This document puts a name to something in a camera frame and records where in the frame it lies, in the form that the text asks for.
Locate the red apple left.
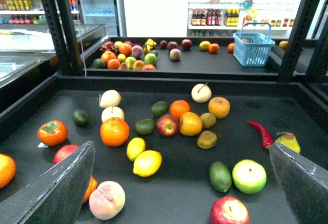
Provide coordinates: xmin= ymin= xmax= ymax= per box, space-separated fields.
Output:
xmin=53 ymin=145 xmax=79 ymax=165

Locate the yellow pear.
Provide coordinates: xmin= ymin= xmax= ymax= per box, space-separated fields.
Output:
xmin=275 ymin=132 xmax=301 ymax=154

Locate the small yellow lemon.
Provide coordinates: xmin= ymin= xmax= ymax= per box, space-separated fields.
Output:
xmin=126 ymin=137 xmax=146 ymax=161

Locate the orange under finger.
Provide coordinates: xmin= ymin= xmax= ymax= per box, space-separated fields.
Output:
xmin=83 ymin=176 xmax=98 ymax=204

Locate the white pear front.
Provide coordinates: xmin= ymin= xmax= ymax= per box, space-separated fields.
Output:
xmin=101 ymin=106 xmax=125 ymax=122

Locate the brown kiwi back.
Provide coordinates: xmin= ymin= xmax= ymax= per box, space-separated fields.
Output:
xmin=200 ymin=112 xmax=216 ymax=128

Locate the far fruit pile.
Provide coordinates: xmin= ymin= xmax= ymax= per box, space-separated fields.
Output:
xmin=92 ymin=38 xmax=238 ymax=71

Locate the green avocado centre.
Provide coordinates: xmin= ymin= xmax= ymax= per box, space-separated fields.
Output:
xmin=134 ymin=118 xmax=156 ymax=135

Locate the pink peach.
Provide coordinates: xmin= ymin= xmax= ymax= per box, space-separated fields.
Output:
xmin=89 ymin=181 xmax=126 ymax=220

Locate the yellow orange fruit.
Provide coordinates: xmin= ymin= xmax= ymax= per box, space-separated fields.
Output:
xmin=208 ymin=97 xmax=231 ymax=119
xmin=179 ymin=112 xmax=202 ymax=137

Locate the large yellow lemon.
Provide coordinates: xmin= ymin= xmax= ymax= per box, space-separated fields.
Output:
xmin=133 ymin=150 xmax=162 ymax=177

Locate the black metal shelf frame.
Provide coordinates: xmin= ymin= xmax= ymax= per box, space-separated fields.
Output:
xmin=0 ymin=0 xmax=328 ymax=224

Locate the white pear back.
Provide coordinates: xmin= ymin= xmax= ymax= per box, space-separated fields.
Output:
xmin=191 ymin=83 xmax=212 ymax=104

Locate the green avocado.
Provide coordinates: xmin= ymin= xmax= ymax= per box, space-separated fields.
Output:
xmin=209 ymin=161 xmax=232 ymax=193
xmin=72 ymin=109 xmax=89 ymax=127
xmin=134 ymin=118 xmax=156 ymax=135

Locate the red chili pepper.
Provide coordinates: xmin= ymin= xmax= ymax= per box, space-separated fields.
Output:
xmin=247 ymin=121 xmax=273 ymax=150

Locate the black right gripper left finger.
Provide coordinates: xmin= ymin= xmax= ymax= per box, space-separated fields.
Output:
xmin=1 ymin=141 xmax=95 ymax=223

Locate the orange persimmon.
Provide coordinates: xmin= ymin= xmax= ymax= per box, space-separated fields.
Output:
xmin=37 ymin=120 xmax=68 ymax=147

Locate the blue basket far shelf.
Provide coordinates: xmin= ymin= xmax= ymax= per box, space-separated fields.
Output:
xmin=233 ymin=22 xmax=275 ymax=67

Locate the green avocado left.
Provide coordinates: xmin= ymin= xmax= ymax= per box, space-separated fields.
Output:
xmin=72 ymin=109 xmax=89 ymax=127

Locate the red apple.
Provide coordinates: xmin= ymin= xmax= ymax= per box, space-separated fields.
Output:
xmin=53 ymin=145 xmax=79 ymax=165
xmin=209 ymin=196 xmax=250 ymax=224
xmin=156 ymin=114 xmax=179 ymax=137

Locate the white pear lying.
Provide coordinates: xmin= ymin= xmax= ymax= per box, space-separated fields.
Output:
xmin=99 ymin=90 xmax=121 ymax=108

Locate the red apple front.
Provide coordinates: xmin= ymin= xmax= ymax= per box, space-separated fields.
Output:
xmin=209 ymin=196 xmax=250 ymax=224

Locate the green apple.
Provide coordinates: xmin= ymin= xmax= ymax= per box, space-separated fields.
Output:
xmin=232 ymin=159 xmax=267 ymax=194

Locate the yellow orange fruit front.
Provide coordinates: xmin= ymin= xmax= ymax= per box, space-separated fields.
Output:
xmin=179 ymin=112 xmax=202 ymax=137

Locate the yellow orange fruit back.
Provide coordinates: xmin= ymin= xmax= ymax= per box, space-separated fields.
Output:
xmin=208 ymin=97 xmax=231 ymax=119

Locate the green avocado right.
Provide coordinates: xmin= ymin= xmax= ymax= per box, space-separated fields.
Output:
xmin=209 ymin=161 xmax=232 ymax=193

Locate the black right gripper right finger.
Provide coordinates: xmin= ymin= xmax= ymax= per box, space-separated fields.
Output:
xmin=269 ymin=142 xmax=327 ymax=223

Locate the green lime back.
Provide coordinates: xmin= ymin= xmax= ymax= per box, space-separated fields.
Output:
xmin=151 ymin=101 xmax=169 ymax=117

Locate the small orange tangerine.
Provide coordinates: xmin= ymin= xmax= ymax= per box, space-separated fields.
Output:
xmin=170 ymin=100 xmax=190 ymax=119

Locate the large orange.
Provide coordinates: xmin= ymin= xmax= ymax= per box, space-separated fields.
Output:
xmin=100 ymin=117 xmax=130 ymax=147

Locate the orange at left edge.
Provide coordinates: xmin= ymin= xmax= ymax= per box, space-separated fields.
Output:
xmin=0 ymin=154 xmax=16 ymax=189

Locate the red apple centre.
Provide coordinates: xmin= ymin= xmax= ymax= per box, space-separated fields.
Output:
xmin=156 ymin=114 xmax=179 ymax=137

